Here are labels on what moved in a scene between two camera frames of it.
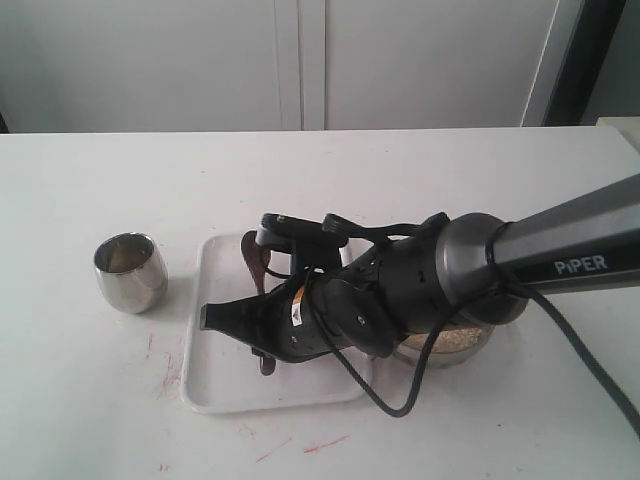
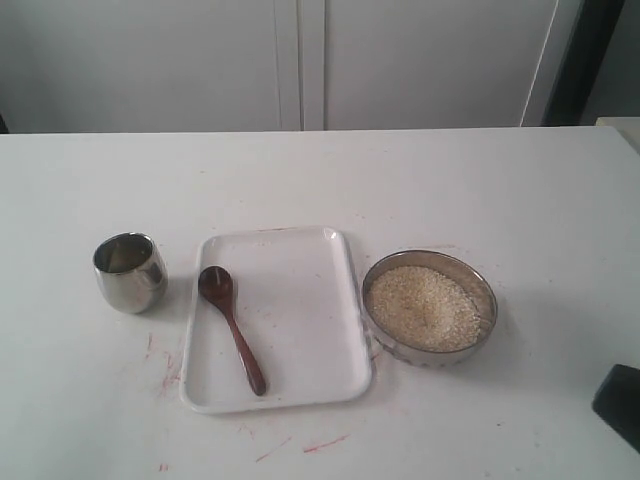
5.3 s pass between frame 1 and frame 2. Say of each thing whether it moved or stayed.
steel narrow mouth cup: stayed
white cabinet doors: stayed
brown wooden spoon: moved
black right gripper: moved
